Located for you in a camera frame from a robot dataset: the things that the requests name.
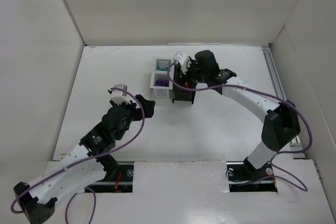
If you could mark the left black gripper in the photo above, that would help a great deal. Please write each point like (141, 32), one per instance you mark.
(139, 111)

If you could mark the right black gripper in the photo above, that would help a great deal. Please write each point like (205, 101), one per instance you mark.
(182, 80)

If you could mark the purple lego brick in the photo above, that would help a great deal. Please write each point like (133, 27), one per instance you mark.
(161, 83)

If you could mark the teal lego brick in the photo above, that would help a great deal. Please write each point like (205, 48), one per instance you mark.
(162, 69)

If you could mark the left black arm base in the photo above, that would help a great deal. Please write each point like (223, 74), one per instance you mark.
(119, 181)

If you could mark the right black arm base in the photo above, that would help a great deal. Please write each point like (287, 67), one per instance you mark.
(244, 178)

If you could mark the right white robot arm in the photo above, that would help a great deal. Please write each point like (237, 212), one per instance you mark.
(280, 121)

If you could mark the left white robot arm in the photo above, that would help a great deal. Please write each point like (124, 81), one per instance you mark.
(88, 162)

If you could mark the white two-bin container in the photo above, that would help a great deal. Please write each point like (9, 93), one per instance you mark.
(160, 92)

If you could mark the black two-bin container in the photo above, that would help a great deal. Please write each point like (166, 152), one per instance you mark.
(179, 94)

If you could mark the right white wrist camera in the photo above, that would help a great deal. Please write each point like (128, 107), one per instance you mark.
(184, 63)

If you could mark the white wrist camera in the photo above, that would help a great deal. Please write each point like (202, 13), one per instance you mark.
(184, 63)
(118, 95)

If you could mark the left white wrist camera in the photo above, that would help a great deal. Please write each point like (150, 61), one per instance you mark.
(118, 95)

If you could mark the aluminium rail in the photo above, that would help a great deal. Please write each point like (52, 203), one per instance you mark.
(295, 144)

